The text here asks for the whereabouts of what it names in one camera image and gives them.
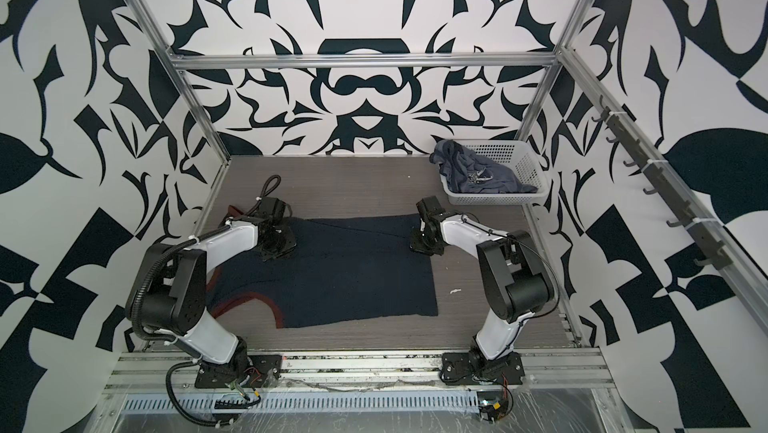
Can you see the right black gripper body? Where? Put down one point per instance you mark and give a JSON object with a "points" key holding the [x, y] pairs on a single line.
{"points": [[422, 243]]}

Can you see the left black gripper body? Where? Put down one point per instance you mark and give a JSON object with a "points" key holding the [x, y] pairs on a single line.
{"points": [[285, 242]]}

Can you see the navy tank top red trim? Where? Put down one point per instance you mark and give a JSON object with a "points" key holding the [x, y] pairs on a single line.
{"points": [[340, 270]]}

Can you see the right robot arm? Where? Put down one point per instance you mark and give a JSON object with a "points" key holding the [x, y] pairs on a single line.
{"points": [[516, 282]]}

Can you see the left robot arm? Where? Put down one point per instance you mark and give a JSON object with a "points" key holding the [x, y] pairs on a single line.
{"points": [[167, 302]]}

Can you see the blue-grey tank top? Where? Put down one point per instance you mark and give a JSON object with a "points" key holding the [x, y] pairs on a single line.
{"points": [[467, 172]]}

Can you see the white plastic laundry basket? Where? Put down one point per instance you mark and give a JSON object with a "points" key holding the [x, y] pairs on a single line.
{"points": [[516, 155]]}

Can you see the small green circuit board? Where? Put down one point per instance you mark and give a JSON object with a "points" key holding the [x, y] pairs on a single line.
{"points": [[493, 406]]}

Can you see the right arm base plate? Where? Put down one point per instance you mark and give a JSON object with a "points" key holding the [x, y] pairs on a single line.
{"points": [[472, 368]]}

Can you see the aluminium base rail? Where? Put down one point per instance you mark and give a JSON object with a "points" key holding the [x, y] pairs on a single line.
{"points": [[370, 370]]}

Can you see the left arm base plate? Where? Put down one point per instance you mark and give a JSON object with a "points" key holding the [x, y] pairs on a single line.
{"points": [[255, 372]]}

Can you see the white slotted cable duct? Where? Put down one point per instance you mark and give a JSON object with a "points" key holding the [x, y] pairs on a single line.
{"points": [[461, 401]]}

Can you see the aluminium frame crossbar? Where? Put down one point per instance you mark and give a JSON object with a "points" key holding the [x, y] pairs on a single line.
{"points": [[374, 60]]}

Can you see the wall hook rail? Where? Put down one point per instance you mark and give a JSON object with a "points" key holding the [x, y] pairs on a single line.
{"points": [[703, 228]]}

